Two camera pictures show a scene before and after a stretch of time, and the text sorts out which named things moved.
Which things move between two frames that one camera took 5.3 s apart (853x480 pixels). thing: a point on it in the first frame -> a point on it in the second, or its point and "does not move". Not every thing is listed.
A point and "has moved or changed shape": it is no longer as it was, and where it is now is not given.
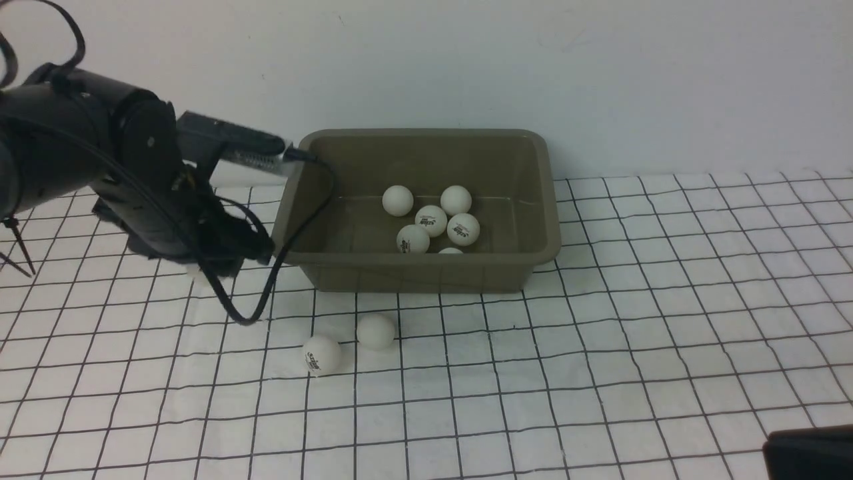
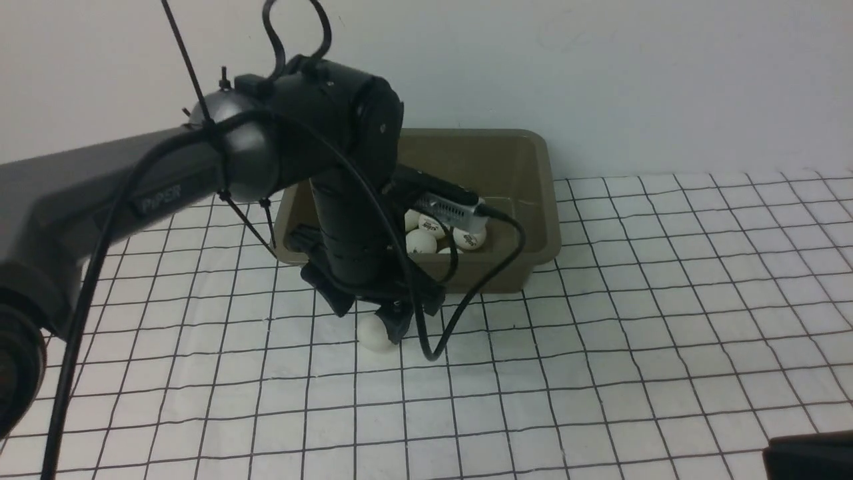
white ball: (397, 200) has moved or changed shape
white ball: (463, 229) has moved or changed shape
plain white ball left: (376, 331) does not move
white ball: (412, 239) has moved or changed shape
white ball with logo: (433, 219) does not move
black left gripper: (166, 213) -> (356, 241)
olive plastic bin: (440, 210) does not move
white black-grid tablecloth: (684, 323) does not move
